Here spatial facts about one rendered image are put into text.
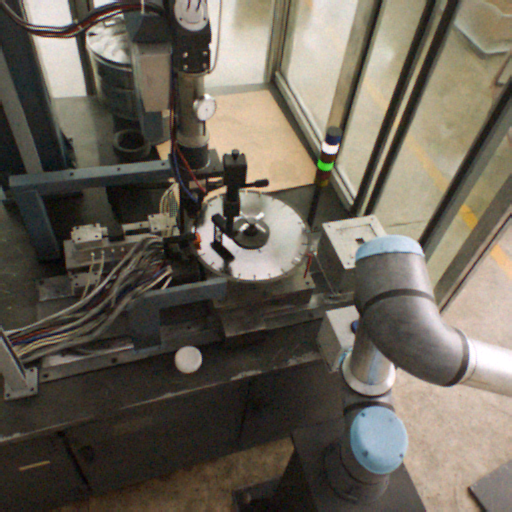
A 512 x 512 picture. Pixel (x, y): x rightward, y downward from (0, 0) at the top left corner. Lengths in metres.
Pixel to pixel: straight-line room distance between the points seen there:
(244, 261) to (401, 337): 0.65
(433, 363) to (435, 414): 1.56
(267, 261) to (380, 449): 0.54
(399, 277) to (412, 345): 0.11
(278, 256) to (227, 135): 0.81
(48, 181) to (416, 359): 1.03
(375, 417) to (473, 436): 1.27
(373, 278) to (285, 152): 1.23
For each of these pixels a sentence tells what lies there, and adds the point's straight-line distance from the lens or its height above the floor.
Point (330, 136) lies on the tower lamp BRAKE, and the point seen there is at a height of 1.15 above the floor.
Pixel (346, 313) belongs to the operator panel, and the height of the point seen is 0.90.
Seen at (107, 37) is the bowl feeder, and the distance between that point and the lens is 1.96.
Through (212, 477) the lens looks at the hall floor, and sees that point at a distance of 2.08.
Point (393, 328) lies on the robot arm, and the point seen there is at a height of 1.37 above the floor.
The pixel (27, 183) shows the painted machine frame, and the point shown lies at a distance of 1.45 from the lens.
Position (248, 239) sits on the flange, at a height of 0.96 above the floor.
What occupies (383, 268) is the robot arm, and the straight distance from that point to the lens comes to 0.84.
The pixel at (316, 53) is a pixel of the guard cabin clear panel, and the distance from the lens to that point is 2.03.
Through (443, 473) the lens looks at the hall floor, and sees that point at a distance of 2.29.
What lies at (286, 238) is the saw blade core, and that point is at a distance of 1.42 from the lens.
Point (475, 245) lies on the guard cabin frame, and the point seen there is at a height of 1.15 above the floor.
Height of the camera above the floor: 2.00
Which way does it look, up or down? 51 degrees down
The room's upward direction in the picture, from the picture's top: 9 degrees clockwise
